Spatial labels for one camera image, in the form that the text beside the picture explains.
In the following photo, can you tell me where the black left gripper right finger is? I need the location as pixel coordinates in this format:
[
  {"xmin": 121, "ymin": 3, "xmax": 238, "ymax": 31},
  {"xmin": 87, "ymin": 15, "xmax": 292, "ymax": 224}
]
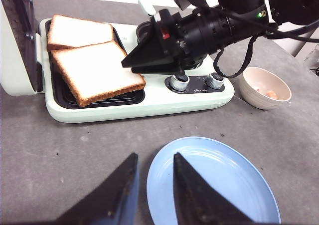
[{"xmin": 172, "ymin": 152, "xmax": 255, "ymax": 225}]

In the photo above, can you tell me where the silver right control knob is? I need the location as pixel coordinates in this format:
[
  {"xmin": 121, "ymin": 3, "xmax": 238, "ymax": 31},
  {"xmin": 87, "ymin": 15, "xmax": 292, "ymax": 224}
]
[{"xmin": 205, "ymin": 72, "xmax": 224, "ymax": 90}]

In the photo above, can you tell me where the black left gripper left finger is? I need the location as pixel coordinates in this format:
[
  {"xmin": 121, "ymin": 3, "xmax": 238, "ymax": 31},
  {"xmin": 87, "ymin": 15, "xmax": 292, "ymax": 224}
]
[{"xmin": 56, "ymin": 153, "xmax": 139, "ymax": 225}]

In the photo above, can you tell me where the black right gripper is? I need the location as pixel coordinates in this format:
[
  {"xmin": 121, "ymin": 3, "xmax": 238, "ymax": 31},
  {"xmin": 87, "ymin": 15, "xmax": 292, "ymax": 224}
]
[{"xmin": 122, "ymin": 9, "xmax": 233, "ymax": 75}]

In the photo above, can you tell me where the beige ribbed bowl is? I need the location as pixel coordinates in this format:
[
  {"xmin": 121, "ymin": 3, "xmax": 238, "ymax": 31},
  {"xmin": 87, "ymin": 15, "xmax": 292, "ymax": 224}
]
[{"xmin": 239, "ymin": 67, "xmax": 292, "ymax": 110}]

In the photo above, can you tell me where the silver control knob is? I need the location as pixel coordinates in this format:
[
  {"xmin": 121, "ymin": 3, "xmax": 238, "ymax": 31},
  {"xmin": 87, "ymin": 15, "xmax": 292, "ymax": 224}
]
[
  {"xmin": 169, "ymin": 75, "xmax": 190, "ymax": 91},
  {"xmin": 205, "ymin": 72, "xmax": 224, "ymax": 90}
]

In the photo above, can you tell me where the silver left control knob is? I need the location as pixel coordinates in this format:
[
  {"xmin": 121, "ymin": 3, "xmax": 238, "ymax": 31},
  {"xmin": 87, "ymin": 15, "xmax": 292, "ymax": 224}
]
[{"xmin": 169, "ymin": 75, "xmax": 190, "ymax": 91}]

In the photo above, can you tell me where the mint green breakfast maker base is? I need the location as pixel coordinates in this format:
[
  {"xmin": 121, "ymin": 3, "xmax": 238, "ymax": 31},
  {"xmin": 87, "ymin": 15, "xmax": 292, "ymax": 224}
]
[{"xmin": 37, "ymin": 18, "xmax": 235, "ymax": 123}]

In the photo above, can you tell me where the mint green sandwich maker lid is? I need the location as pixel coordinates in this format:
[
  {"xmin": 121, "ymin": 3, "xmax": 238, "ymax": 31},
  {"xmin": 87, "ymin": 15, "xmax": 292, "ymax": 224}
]
[{"xmin": 0, "ymin": 0, "xmax": 44, "ymax": 96}]

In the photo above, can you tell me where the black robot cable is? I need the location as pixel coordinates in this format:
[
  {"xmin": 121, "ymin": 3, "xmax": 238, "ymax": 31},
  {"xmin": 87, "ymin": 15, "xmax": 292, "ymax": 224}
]
[{"xmin": 213, "ymin": 4, "xmax": 319, "ymax": 79}]

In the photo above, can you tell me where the pink cooked shrimp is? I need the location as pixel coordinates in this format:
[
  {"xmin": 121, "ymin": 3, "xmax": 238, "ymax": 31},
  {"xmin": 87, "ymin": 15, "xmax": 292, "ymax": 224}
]
[{"xmin": 265, "ymin": 90, "xmax": 278, "ymax": 99}]

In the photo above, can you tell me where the toast slice with brown crust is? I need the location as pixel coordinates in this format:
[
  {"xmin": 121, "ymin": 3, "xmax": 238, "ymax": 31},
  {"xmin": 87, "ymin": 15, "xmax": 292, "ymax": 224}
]
[{"xmin": 47, "ymin": 14, "xmax": 114, "ymax": 51}]

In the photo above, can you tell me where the blue round plate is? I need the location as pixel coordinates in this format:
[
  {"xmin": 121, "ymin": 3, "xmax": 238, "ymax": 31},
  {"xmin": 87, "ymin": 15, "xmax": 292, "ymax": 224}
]
[{"xmin": 147, "ymin": 136, "xmax": 281, "ymax": 225}]

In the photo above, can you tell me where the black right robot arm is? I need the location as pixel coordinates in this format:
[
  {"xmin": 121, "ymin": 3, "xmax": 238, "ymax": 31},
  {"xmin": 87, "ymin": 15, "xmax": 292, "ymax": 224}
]
[{"xmin": 122, "ymin": 0, "xmax": 319, "ymax": 75}]

